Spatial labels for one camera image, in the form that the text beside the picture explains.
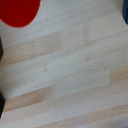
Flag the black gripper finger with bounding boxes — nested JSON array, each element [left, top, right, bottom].
[[0, 37, 5, 69], [0, 89, 6, 120]]

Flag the red plastic cup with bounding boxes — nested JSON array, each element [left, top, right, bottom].
[[0, 0, 42, 29]]

